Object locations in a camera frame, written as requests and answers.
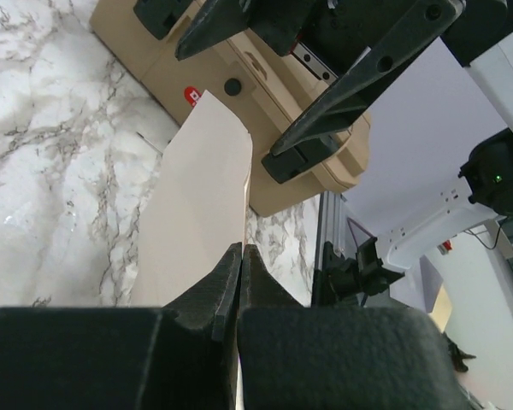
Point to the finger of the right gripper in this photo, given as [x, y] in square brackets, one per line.
[331, 112]
[216, 21]

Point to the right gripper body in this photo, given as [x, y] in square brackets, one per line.
[339, 33]

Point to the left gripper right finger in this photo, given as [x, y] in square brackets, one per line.
[295, 357]

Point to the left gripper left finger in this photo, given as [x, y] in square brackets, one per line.
[111, 341]

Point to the tan letter paper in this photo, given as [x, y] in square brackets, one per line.
[191, 240]

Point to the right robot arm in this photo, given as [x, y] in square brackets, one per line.
[484, 181]

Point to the tan plastic tool case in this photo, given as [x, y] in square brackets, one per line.
[265, 91]

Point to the aluminium frame rail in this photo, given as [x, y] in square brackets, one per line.
[331, 281]

